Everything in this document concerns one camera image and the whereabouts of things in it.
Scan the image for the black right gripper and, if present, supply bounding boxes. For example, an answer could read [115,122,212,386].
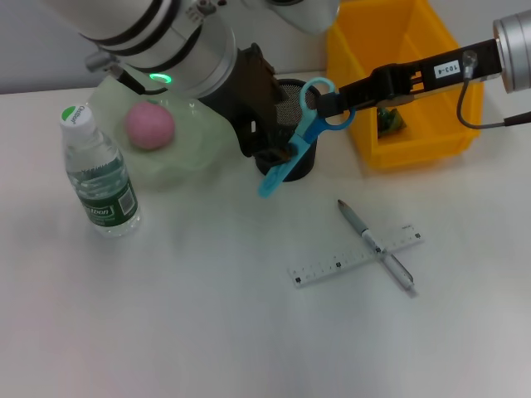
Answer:
[335,38,506,109]

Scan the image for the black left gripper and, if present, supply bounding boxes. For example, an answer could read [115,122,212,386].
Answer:
[197,42,399,167]

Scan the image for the blue plastic scissors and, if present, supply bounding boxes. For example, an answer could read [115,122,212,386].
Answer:
[257,76,357,199]

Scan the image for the green plastic wrapper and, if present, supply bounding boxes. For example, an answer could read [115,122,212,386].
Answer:
[375,106,408,138]

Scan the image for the clear plastic ruler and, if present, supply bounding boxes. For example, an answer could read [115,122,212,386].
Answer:
[288,223,426,289]

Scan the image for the pink toy peach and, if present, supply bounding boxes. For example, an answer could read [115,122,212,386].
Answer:
[125,101,175,152]

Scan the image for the clear green-label water bottle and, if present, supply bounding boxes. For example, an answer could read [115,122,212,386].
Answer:
[59,104,142,239]

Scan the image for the black mesh pen cup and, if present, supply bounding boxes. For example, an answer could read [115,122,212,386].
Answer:
[253,78,321,182]

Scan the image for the grey white pen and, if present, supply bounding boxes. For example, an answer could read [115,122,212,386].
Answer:
[337,198,418,298]

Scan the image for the green glass fruit bowl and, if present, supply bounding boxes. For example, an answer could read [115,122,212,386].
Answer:
[89,78,234,192]

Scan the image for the yellow plastic bin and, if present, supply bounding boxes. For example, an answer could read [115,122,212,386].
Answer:
[324,0,485,171]

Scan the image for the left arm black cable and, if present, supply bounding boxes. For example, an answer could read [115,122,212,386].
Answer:
[84,50,147,95]

